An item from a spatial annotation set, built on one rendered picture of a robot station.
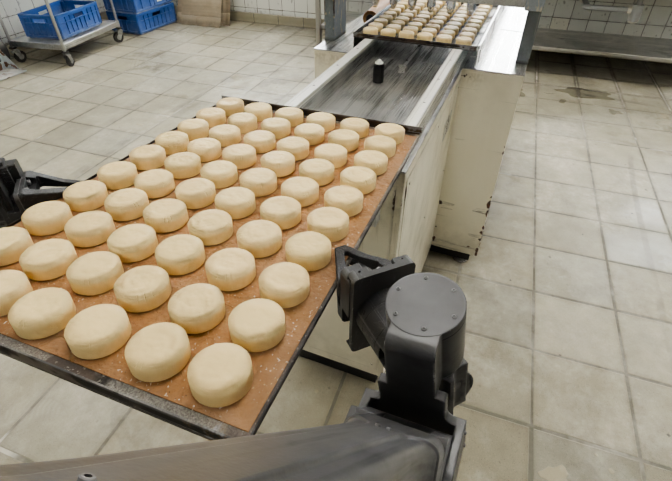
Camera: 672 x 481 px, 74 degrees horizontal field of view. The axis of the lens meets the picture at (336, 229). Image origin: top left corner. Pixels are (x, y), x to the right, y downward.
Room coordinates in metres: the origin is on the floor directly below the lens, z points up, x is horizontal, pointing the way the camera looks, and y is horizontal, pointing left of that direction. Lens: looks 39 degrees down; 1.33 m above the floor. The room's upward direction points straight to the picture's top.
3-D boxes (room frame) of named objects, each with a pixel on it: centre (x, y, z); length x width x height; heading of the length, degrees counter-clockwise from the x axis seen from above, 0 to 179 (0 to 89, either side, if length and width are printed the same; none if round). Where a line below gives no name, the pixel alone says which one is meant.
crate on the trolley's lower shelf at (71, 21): (4.33, 2.47, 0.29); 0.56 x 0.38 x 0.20; 168
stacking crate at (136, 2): (5.20, 2.09, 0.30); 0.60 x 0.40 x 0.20; 160
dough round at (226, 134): (0.66, 0.18, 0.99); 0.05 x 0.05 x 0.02
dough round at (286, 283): (0.31, 0.05, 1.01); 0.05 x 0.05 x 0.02
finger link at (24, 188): (0.49, 0.38, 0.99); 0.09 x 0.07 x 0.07; 114
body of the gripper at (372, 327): (0.27, -0.05, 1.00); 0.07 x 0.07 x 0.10; 24
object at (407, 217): (1.19, -0.12, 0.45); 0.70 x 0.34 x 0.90; 158
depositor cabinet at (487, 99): (2.09, -0.49, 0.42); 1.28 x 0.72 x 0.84; 158
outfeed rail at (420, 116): (1.70, -0.49, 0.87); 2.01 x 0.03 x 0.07; 158
